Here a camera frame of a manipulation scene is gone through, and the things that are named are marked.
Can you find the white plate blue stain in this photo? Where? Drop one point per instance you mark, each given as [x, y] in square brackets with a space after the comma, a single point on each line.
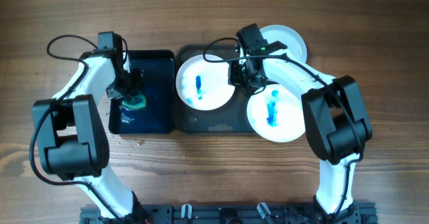
[276, 114]
[204, 85]

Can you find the dark plate tray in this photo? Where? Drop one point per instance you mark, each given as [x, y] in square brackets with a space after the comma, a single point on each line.
[231, 117]

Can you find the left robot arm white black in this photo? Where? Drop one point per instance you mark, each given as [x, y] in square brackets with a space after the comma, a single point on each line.
[70, 146]

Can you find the green yellow sponge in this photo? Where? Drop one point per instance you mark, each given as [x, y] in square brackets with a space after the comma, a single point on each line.
[135, 103]

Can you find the black water tray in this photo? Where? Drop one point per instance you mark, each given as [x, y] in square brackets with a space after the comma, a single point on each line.
[157, 117]

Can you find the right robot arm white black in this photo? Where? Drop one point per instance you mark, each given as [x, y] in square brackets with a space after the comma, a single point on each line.
[336, 122]

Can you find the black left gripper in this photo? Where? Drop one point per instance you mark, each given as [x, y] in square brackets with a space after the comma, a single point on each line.
[136, 79]

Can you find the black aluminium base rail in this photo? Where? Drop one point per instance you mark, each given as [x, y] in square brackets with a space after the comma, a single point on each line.
[300, 213]

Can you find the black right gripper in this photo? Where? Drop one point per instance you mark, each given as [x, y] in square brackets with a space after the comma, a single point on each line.
[244, 78]

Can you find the clean white plate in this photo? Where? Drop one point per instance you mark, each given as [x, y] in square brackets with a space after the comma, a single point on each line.
[287, 36]

